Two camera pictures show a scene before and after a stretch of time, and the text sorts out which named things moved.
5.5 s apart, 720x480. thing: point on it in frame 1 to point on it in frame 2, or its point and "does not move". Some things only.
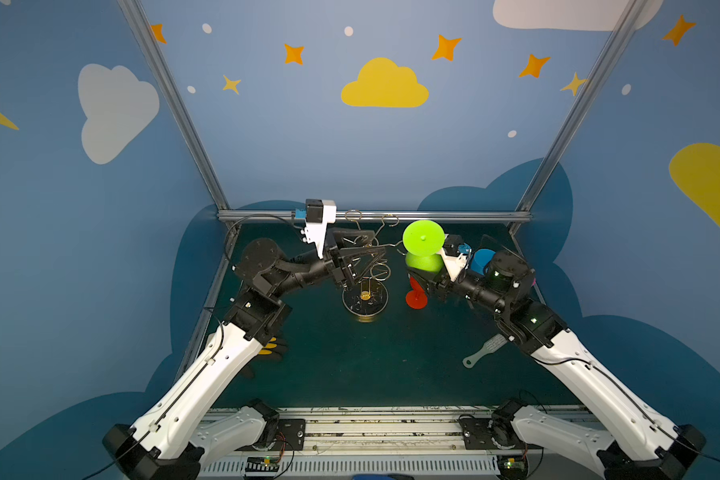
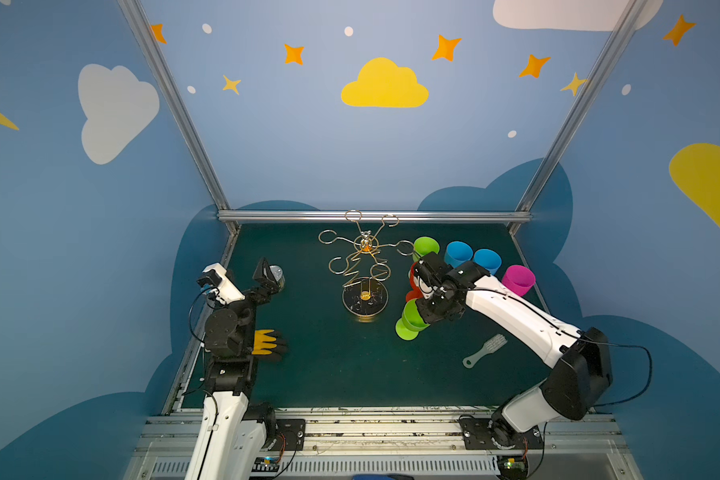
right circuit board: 512,466 does not move
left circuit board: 262,464 does not move
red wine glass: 417,297 does not move
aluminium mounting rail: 387,442 does not move
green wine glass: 423,240 to 411,322
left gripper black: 338,264 to 258,289
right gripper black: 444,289 to 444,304
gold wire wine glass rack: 368,297 does not move
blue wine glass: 481,258 to 458,252
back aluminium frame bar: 372,216 does not move
